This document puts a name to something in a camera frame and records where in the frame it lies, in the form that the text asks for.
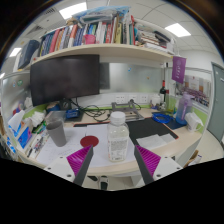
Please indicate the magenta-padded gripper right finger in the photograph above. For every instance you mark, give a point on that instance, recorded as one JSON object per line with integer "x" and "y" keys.
{"x": 165, "y": 166}

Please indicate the blue tissue box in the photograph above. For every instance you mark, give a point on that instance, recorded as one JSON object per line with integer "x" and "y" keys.
{"x": 24, "y": 136}

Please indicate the purple drinking bottle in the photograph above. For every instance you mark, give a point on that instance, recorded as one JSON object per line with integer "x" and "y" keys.
{"x": 183, "y": 111}

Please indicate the small blue box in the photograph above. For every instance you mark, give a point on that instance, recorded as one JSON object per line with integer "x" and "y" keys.
{"x": 72, "y": 114}

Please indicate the wall shelf with books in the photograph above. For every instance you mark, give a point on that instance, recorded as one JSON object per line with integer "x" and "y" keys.
{"x": 100, "y": 50}

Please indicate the small white paper sheet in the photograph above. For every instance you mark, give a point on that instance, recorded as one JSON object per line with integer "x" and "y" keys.
{"x": 151, "y": 141}

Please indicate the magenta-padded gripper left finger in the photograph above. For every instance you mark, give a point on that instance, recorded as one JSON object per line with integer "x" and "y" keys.
{"x": 63, "y": 166}

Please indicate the white wall socket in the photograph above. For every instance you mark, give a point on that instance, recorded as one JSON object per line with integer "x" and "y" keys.
{"x": 143, "y": 98}
{"x": 120, "y": 99}
{"x": 133, "y": 99}

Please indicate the clear plastic box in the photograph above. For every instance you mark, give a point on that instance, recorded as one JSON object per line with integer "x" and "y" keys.
{"x": 56, "y": 116}

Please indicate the flat round red coaster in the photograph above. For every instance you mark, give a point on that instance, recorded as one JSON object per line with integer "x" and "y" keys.
{"x": 89, "y": 141}

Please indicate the purple hanging banner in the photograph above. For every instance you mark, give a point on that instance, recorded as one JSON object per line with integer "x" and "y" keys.
{"x": 179, "y": 69}

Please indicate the white paper with handwriting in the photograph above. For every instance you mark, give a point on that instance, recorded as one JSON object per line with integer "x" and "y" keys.
{"x": 71, "y": 146}

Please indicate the colourful wall poster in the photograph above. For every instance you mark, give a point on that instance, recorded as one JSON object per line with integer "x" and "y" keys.
{"x": 198, "y": 90}

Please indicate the black computer monitor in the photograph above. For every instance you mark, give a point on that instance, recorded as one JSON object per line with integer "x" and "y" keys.
{"x": 63, "y": 78}

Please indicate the grey door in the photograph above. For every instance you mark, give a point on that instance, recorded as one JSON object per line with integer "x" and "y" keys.
{"x": 217, "y": 103}

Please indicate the grey metal laptop stand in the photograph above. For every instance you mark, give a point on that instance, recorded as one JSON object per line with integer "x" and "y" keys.
{"x": 128, "y": 111}

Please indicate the clear plastic water bottle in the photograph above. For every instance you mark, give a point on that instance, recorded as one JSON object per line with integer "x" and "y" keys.
{"x": 117, "y": 140}

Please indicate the dark wine bottle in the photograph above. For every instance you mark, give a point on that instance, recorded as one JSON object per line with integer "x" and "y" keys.
{"x": 163, "y": 91}

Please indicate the black desk mat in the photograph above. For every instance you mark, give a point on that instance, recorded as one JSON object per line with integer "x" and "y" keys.
{"x": 146, "y": 128}

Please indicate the grey paper cup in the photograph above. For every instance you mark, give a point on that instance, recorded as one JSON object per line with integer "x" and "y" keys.
{"x": 57, "y": 135}

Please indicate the stack of white tissues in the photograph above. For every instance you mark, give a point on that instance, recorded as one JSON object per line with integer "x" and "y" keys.
{"x": 37, "y": 118}

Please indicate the blank white paper sheet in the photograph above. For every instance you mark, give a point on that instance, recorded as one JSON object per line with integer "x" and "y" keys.
{"x": 98, "y": 131}

